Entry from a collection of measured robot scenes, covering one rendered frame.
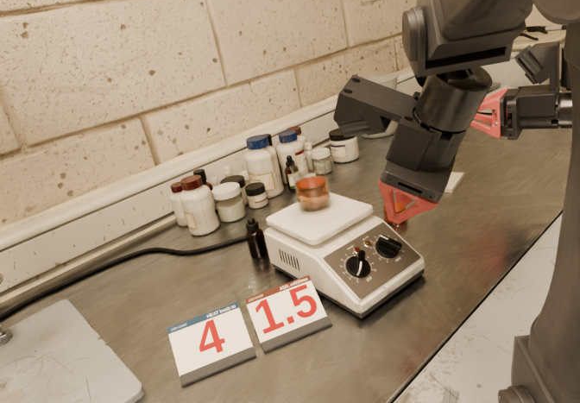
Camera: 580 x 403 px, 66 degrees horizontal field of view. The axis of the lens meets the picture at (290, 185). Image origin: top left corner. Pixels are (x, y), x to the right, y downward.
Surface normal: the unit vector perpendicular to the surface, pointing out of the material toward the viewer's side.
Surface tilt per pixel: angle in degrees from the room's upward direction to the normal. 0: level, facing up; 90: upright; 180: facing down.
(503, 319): 0
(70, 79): 90
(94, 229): 90
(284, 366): 0
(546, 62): 90
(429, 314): 0
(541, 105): 90
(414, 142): 104
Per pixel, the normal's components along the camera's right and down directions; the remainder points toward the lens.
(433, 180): 0.12, -0.68
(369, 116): -0.44, 0.62
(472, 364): -0.18, -0.91
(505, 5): 0.15, 0.99
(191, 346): 0.07, -0.52
